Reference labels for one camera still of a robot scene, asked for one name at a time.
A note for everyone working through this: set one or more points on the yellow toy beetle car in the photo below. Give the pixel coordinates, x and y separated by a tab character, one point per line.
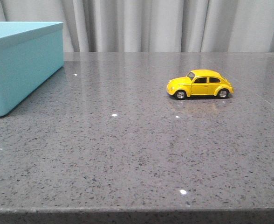
201	82

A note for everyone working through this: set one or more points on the light blue storage box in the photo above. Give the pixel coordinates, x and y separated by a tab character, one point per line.
30	52

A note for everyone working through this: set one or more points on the grey pleated curtain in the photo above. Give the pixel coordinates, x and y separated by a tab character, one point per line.
153	25

